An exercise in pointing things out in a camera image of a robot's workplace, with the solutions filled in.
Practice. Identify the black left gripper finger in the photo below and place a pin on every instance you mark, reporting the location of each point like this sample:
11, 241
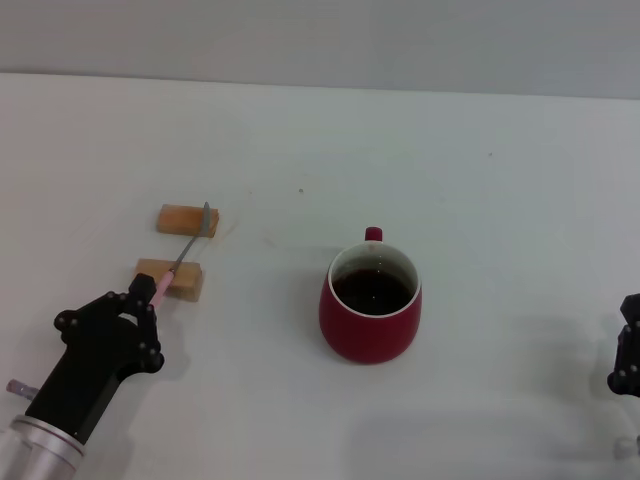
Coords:
149, 340
110, 304

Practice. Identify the red ceramic cup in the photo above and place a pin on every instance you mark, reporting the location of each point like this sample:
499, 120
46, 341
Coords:
360, 335

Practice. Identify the dark brown coffee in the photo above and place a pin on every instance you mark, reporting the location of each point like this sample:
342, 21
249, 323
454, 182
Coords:
372, 292

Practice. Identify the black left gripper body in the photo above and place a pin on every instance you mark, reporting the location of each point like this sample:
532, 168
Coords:
95, 360

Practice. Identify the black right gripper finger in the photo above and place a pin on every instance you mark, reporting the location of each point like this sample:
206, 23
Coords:
631, 310

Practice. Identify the flat wooden block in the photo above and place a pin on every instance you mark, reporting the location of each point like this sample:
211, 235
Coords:
175, 220

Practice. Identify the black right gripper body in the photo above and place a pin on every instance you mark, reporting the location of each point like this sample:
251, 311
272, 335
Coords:
627, 385

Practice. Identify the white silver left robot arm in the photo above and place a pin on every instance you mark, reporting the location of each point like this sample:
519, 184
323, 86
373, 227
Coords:
35, 450

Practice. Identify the notched wooden block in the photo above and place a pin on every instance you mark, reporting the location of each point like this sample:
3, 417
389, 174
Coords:
187, 282

